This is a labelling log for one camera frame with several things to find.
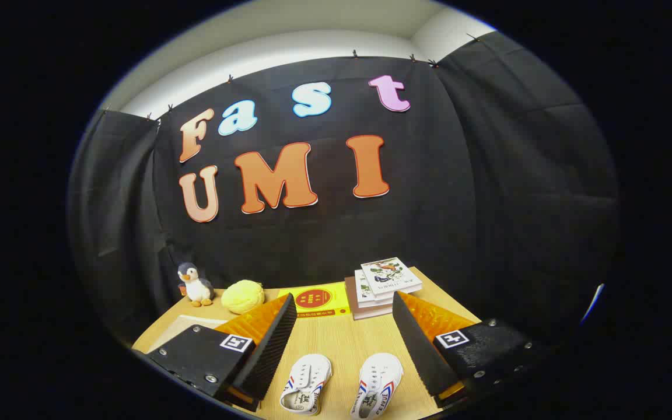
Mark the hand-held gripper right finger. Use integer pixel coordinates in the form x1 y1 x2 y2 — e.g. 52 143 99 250
391 290 552 409

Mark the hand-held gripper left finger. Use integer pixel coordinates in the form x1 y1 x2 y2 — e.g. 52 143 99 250
146 293 299 412

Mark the white canvas shoe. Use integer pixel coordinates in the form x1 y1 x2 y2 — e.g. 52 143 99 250
279 353 333 416
350 352 404 420

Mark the cream fabric storage box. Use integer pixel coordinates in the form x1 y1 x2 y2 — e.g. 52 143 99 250
146 315 229 354

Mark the yellow fuzzy round plush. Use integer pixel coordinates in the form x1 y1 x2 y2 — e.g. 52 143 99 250
221 279 265 315

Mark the white floral cover book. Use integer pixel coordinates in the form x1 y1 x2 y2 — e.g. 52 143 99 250
360 257 423 300
354 269 398 309

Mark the yellow book with red label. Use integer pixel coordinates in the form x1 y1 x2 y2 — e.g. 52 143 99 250
278 282 351 319

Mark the penguin plush toy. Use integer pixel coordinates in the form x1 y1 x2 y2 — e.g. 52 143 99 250
177 262 215 308

